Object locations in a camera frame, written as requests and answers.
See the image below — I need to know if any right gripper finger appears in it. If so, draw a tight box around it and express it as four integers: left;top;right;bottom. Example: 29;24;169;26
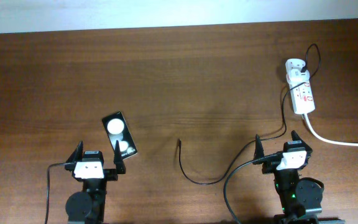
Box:
291;130;312;152
254;134;265;160

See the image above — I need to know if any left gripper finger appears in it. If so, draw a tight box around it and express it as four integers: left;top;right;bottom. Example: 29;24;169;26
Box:
66;141;83;163
114;141;126;174

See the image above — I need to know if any black charging cable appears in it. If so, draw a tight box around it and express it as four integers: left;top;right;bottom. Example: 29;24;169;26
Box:
178;43;322;186

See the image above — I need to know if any black smartphone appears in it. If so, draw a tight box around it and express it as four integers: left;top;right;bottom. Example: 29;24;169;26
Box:
101;111;138;159

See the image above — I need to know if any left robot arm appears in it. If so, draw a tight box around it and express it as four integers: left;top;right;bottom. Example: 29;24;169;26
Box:
65;142;126;223

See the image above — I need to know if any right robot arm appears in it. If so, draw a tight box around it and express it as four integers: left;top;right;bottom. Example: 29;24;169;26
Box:
253;131;324;223

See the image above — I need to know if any white USB charger plug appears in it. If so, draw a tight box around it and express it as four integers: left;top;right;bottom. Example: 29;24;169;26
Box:
287;68;310;85

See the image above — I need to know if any white power strip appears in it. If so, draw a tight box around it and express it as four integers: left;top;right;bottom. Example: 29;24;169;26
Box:
285;58;315;115

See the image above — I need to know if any white power strip cord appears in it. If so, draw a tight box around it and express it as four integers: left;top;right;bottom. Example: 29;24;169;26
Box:
301;113;358;149

